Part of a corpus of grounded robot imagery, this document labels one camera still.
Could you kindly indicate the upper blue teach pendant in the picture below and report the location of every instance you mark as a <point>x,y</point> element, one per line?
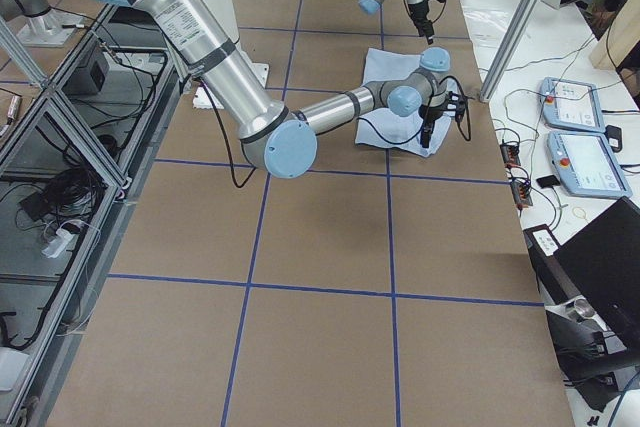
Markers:
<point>571,105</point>

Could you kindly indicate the aluminium frame post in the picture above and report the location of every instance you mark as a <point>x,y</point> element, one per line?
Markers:
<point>507,48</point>

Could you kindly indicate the clear plastic bag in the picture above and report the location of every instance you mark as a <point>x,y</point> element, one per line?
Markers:
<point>486,27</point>

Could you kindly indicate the blue teach pendant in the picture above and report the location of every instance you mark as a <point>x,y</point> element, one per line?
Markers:
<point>586,166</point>
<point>571,105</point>

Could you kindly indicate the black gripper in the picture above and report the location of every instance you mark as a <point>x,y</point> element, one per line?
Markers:
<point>418,11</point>
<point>430,114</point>

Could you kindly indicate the light blue button shirt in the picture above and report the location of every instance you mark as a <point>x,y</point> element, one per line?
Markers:
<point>402,84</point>

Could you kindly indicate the lower blue teach pendant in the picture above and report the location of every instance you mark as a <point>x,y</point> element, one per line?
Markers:
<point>586,166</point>

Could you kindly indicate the black laptop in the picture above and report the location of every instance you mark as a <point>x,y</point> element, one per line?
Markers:
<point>600,263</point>

